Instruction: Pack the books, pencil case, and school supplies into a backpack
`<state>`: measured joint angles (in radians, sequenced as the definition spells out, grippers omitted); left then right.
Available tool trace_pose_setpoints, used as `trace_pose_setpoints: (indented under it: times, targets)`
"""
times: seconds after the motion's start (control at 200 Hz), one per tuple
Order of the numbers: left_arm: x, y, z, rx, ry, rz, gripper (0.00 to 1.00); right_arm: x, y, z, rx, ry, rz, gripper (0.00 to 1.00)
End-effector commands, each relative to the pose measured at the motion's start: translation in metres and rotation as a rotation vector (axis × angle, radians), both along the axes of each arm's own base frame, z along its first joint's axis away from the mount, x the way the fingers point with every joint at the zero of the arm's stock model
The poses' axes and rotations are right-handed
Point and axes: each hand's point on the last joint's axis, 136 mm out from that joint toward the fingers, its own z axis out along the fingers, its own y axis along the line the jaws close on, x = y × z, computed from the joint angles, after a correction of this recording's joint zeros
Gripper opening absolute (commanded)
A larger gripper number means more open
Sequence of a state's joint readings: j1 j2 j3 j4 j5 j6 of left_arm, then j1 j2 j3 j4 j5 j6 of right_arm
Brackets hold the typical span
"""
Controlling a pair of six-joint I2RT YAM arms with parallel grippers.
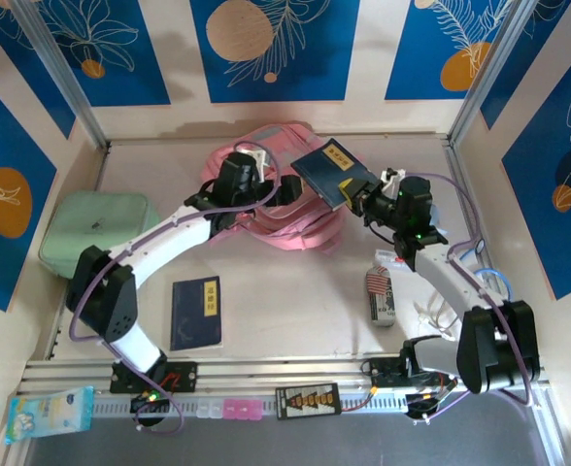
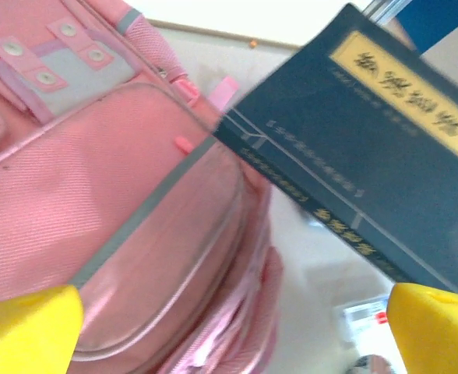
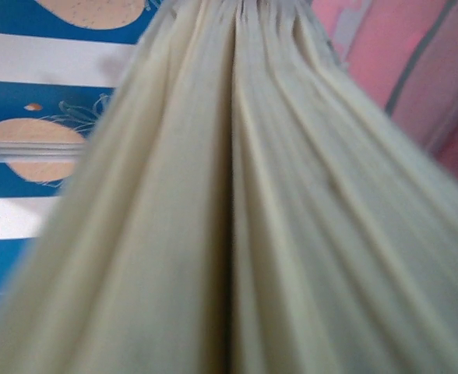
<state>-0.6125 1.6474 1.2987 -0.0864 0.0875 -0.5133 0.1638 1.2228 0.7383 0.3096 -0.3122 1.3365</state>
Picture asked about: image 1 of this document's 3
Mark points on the navy book yellow label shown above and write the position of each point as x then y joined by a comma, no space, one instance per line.
324,170
195,320

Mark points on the pink backpack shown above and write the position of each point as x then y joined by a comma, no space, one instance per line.
314,228

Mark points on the blue-grey fabric case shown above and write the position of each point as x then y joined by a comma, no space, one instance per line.
436,216

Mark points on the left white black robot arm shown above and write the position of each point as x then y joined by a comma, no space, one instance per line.
169,242

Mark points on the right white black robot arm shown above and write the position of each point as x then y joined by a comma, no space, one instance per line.
489,349

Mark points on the striped black white pencil case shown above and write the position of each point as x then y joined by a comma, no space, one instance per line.
380,301

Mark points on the pink and white pill case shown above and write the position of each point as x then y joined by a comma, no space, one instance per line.
232,410

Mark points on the blue wet wipes pack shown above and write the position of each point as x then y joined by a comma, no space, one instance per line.
47,412

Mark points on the mint green storage bag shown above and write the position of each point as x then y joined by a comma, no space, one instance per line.
96,218

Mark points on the black power distribution board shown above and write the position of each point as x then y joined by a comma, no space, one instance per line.
307,400

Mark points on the pink plastic clip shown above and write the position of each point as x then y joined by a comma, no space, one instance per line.
251,410

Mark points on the white plastic clip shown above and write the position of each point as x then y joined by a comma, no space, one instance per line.
204,409
216,409

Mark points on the aluminium side rail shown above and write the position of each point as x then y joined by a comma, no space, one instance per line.
460,170

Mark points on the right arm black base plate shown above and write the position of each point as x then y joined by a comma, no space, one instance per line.
382,374

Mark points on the aluminium frame post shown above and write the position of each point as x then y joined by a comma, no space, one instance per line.
67,77
489,73

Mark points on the aluminium mounting rail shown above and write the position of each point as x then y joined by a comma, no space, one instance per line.
276,371

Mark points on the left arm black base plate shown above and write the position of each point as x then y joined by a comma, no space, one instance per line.
183,376

